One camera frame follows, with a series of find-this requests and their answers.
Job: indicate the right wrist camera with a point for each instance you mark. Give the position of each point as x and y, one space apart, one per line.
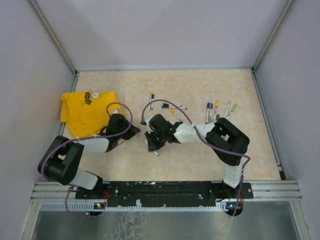
146 122

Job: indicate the yellow t-shirt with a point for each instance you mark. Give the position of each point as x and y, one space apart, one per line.
86 113

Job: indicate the magenta capped white marker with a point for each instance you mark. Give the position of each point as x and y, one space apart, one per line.
210 116

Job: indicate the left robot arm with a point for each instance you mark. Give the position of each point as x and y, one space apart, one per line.
61 161

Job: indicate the navy capped white marker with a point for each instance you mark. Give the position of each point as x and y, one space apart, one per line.
207 113

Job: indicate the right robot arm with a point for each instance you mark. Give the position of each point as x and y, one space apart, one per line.
227 141

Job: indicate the pink capped white marker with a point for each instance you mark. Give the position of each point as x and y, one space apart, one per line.
227 108

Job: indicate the corner aluminium post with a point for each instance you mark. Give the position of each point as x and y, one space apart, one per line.
52 35
273 34

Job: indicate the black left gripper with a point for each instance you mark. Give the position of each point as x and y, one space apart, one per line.
133 131

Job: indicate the yellow capped slim marker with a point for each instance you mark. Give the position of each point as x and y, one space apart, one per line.
215 109

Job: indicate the yellow capped clear pen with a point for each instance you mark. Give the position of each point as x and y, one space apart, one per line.
175 114

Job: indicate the left corner aluminium post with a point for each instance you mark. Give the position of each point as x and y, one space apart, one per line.
52 35

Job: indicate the right corner aluminium post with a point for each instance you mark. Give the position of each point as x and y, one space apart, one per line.
273 34

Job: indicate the lime green capped marker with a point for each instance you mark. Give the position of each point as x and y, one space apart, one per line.
232 110

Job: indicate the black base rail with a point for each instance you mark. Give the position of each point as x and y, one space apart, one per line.
159 193

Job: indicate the blue eraser-cap white marker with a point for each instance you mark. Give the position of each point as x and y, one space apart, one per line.
152 99

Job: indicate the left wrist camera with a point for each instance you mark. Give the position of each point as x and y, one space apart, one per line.
117 111

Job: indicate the dark blue capped marker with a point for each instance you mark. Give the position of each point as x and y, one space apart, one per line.
173 107

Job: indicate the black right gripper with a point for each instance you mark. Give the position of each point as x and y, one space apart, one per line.
153 146

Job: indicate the black eraser-cap white marker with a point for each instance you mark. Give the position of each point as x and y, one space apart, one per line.
170 105

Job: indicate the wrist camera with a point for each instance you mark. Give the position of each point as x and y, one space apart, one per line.
146 122
117 111

